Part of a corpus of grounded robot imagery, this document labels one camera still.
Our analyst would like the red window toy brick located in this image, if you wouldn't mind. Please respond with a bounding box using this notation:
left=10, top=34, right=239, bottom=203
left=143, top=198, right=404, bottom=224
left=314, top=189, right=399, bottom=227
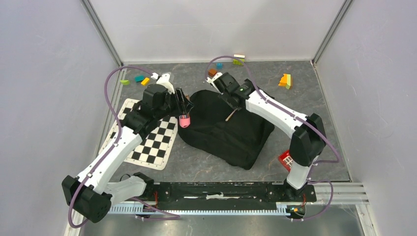
left=278, top=150, right=293, bottom=172

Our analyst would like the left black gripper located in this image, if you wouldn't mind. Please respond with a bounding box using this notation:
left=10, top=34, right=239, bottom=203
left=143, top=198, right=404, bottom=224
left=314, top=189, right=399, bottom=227
left=155, top=87, right=194, bottom=120

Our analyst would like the teal block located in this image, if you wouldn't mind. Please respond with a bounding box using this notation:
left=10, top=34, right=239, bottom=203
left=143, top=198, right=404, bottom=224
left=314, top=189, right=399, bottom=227
left=134, top=75, right=145, bottom=83

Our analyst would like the brown orange cube block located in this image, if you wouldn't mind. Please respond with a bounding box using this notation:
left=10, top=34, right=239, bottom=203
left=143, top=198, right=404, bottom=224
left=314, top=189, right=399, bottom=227
left=208, top=68, right=218, bottom=77

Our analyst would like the green white block stack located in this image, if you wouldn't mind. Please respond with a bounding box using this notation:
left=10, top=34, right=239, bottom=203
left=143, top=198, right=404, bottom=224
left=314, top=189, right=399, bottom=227
left=233, top=54, right=245, bottom=65

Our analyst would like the purple cable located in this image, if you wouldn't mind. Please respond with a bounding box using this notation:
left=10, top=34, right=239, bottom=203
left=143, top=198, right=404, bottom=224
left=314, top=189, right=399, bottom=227
left=67, top=65, right=180, bottom=229
left=204, top=55, right=341, bottom=222

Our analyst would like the yellow orange block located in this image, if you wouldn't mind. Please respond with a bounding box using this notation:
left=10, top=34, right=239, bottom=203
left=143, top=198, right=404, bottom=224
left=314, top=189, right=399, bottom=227
left=141, top=77, right=150, bottom=86

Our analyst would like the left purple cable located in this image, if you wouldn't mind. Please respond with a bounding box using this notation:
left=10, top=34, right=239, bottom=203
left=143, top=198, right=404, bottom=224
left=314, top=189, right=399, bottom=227
left=67, top=65, right=180, bottom=229

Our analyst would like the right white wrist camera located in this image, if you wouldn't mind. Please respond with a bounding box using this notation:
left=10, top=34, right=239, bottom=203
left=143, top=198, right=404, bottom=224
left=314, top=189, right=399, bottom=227
left=206, top=72, right=223, bottom=93

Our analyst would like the black white chessboard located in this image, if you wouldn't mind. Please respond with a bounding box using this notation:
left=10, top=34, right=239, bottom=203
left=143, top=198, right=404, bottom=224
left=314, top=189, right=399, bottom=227
left=99, top=98, right=178, bottom=171

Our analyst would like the black student backpack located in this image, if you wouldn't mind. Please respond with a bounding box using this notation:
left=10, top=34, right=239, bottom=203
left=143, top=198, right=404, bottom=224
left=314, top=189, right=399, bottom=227
left=178, top=90, right=275, bottom=170

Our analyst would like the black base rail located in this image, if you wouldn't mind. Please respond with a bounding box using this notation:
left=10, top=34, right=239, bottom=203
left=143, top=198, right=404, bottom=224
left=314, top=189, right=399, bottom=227
left=138, top=181, right=317, bottom=213

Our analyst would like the green half round block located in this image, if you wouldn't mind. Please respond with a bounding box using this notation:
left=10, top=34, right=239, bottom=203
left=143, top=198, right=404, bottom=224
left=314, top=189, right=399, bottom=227
left=120, top=80, right=130, bottom=86

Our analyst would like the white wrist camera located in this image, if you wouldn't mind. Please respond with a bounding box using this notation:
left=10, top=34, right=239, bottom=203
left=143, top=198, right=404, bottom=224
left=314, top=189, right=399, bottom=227
left=151, top=72, right=176, bottom=94
left=206, top=72, right=223, bottom=93

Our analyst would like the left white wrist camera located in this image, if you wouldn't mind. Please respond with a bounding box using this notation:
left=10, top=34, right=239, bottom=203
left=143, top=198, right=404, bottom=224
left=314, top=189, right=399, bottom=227
left=151, top=72, right=176, bottom=94

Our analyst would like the orange green block stack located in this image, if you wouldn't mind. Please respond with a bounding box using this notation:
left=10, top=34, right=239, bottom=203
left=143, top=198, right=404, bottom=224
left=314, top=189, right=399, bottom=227
left=278, top=74, right=293, bottom=89

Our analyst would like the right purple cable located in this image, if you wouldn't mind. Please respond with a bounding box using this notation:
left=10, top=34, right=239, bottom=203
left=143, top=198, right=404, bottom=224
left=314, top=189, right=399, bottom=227
left=204, top=55, right=341, bottom=222

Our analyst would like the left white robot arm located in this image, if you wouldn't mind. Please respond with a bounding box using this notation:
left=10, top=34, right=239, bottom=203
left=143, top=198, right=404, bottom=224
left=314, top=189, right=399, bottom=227
left=61, top=85, right=194, bottom=228

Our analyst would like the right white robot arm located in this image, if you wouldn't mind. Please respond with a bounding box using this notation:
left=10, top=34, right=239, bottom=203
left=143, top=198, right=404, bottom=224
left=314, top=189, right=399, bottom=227
left=206, top=72, right=326, bottom=201

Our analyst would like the pink capped marker tube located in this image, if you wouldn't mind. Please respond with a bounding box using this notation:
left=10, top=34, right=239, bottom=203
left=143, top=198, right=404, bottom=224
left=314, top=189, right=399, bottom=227
left=178, top=113, right=191, bottom=128

